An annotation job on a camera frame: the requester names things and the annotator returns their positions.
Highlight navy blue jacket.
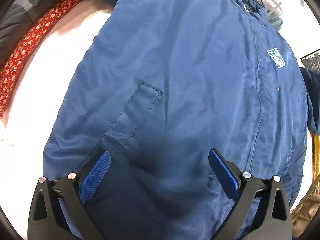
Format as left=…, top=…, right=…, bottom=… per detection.
left=43, top=0, right=319, bottom=239

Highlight yellow satin cloth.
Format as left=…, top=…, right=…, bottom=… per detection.
left=311, top=134, right=320, bottom=181

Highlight pink polka dot blanket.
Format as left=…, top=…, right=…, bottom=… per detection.
left=1, top=0, right=111, bottom=238

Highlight red floral cloth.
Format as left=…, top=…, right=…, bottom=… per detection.
left=1, top=0, right=82, bottom=114

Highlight black quilted jacket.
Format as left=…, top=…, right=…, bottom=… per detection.
left=1, top=0, right=59, bottom=67

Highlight black wire rack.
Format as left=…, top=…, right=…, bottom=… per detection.
left=300, top=49, right=320, bottom=73

